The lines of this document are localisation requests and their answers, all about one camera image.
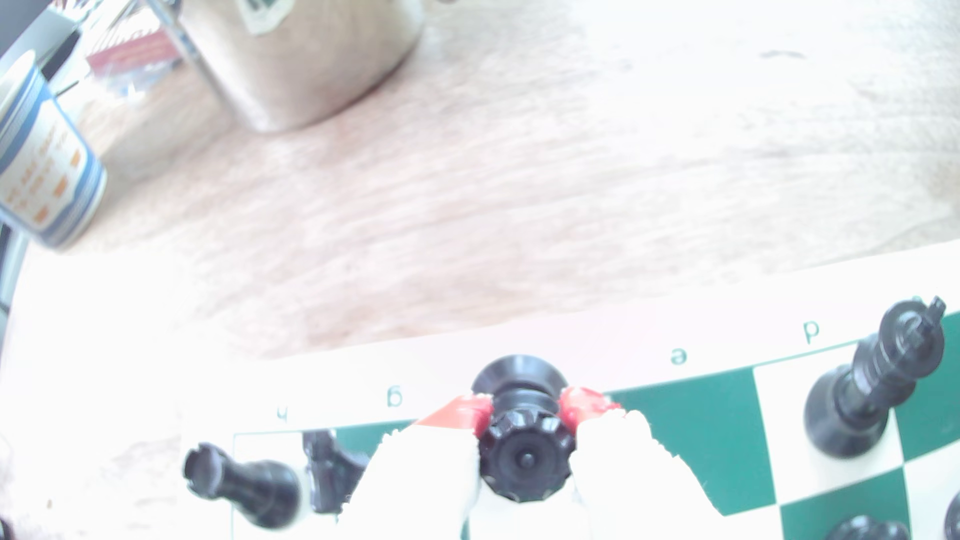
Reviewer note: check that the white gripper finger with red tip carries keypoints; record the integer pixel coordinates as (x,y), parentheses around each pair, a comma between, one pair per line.
(420,480)
(630,487)

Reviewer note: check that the black knight chess piece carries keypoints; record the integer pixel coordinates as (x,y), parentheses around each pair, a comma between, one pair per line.
(330,472)

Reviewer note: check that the green white chess mat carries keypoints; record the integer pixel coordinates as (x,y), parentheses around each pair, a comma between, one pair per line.
(675,330)

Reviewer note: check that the black rook chess piece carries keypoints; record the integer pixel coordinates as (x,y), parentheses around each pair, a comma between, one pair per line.
(255,487)

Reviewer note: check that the black pawn chess piece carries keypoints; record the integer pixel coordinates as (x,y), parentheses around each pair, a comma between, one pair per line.
(866,531)

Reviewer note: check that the black king chess piece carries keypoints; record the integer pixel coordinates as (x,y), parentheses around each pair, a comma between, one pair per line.
(862,382)

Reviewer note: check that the blue white paper cup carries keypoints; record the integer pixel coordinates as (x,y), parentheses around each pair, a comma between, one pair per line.
(45,165)

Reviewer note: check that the red white packaging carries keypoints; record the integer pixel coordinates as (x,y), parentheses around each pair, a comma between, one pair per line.
(127,56)

